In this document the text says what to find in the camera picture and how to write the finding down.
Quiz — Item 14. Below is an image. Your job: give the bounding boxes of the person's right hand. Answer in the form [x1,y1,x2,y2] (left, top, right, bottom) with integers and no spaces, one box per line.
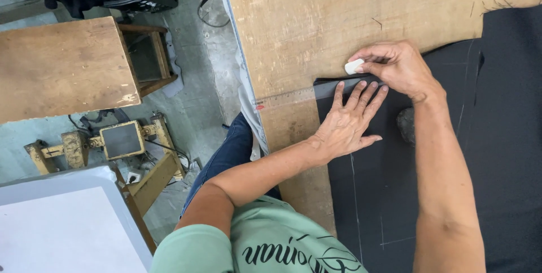
[348,40,443,104]

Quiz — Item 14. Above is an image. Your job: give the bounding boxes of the person's left hand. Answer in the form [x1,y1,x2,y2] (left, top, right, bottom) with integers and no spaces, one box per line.
[312,81,389,165]

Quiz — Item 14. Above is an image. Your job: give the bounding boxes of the white tailor's chalk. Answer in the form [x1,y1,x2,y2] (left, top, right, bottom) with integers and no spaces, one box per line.
[344,58,366,75]

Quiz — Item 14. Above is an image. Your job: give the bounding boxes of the clear plastic ruler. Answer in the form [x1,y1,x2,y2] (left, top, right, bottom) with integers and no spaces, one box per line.
[252,79,387,112]

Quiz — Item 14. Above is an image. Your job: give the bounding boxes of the dark grey stone weight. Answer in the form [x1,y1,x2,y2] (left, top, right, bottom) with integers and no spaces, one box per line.
[396,107,416,146]

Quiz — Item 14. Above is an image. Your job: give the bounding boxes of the grey cloth strip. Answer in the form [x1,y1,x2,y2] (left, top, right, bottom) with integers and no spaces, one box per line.
[214,0,270,162]

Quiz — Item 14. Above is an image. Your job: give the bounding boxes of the black fabric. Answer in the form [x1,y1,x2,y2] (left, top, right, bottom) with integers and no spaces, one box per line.
[313,5,542,273]

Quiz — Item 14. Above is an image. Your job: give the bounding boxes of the blue jeans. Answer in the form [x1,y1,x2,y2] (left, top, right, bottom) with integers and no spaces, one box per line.
[180,112,282,219]

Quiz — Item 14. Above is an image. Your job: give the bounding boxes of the green printed t-shirt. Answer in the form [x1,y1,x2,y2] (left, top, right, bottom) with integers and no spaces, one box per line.
[150,195,369,273]

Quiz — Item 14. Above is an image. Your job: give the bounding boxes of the yellow metal treadle stand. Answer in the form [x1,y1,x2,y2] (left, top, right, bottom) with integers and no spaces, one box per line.
[24,114,187,218]

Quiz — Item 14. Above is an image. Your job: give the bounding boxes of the wooden stool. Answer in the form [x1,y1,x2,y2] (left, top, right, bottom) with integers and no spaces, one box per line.
[0,16,179,125]

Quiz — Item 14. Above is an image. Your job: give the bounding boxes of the grey white table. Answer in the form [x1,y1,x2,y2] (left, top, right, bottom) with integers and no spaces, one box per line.
[0,165,154,273]

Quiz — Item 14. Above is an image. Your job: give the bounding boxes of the black cable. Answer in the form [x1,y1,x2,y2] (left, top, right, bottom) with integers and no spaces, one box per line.
[197,0,231,29]

